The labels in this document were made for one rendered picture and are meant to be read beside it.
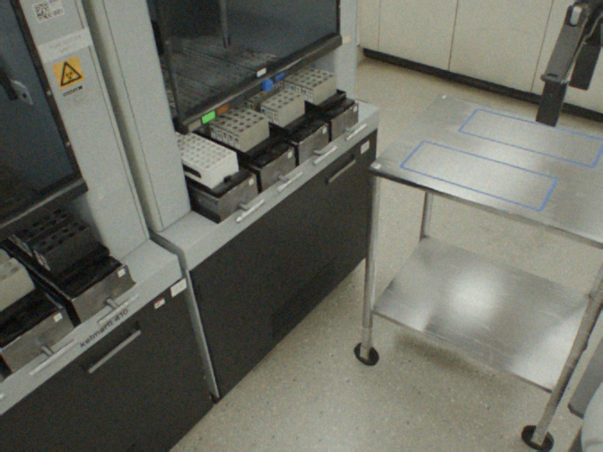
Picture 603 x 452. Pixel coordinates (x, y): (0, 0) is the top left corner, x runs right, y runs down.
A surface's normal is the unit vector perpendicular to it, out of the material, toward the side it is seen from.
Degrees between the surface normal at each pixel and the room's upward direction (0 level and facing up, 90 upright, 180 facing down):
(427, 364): 0
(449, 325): 0
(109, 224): 90
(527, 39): 90
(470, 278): 0
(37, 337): 90
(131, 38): 90
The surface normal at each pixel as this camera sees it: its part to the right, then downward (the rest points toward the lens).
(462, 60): -0.63, 0.52
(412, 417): -0.04, -0.76
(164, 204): 0.77, 0.38
